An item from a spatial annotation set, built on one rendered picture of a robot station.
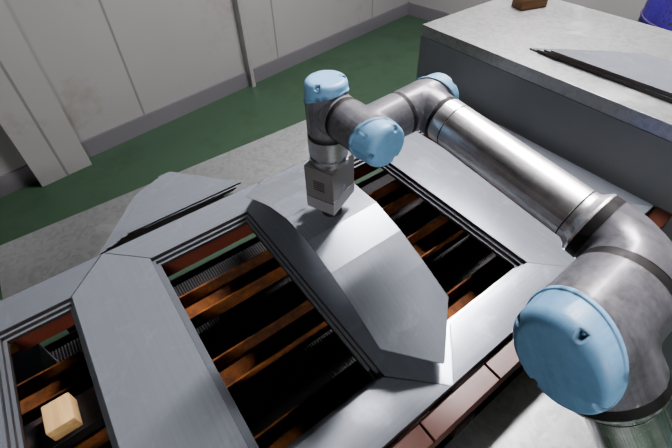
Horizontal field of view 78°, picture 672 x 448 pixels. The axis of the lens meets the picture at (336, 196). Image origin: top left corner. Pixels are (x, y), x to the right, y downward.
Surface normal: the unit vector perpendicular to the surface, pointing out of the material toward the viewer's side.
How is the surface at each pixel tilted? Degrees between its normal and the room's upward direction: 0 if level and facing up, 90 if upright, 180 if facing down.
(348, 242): 16
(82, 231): 0
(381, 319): 27
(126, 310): 0
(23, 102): 90
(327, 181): 90
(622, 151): 90
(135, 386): 0
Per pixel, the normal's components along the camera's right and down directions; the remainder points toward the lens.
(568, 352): -0.84, 0.34
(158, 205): -0.03, -0.73
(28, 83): 0.71, 0.47
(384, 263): 0.22, -0.45
